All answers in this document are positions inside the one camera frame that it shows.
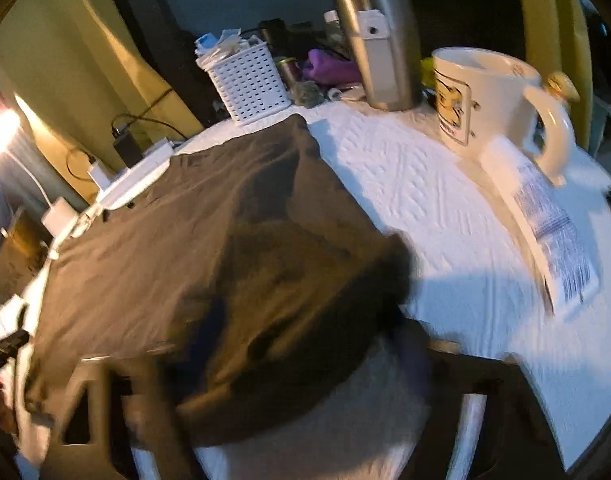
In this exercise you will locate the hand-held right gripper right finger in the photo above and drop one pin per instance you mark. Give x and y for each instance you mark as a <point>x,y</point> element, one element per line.
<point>450,400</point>

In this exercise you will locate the black charger adapter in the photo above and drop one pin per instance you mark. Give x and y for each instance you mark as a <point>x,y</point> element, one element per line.
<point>128,147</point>

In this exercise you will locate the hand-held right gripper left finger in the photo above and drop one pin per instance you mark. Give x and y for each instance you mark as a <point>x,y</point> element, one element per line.
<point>155,410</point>

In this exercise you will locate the white power strip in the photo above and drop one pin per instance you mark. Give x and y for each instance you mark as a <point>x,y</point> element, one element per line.
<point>135,172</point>

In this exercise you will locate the stainless steel tumbler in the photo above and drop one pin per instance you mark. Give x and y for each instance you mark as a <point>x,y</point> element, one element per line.
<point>385,60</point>

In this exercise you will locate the small metal can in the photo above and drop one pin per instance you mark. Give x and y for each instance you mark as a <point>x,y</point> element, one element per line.
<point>286,70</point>

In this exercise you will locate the blue white paper packets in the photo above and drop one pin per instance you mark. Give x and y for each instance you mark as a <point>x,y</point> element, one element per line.
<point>210,45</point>

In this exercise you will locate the white charger adapter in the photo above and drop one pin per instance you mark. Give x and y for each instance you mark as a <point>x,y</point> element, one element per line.
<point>100,175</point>

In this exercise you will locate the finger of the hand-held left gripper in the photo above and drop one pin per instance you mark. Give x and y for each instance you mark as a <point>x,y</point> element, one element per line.
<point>7,345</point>

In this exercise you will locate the dark olive garment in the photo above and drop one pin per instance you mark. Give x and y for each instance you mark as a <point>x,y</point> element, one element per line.
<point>210,240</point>

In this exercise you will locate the cream printed mug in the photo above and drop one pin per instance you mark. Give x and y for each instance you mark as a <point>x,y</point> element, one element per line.
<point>475,105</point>

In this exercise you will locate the purple cloth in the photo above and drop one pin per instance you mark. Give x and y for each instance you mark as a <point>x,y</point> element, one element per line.
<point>325,67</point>

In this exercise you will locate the yellow curtain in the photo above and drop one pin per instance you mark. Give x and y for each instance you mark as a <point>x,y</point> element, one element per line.
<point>60,50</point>
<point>545,20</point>

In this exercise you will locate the white plastic basket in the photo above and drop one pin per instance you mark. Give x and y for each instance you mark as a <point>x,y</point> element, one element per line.
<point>250,85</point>

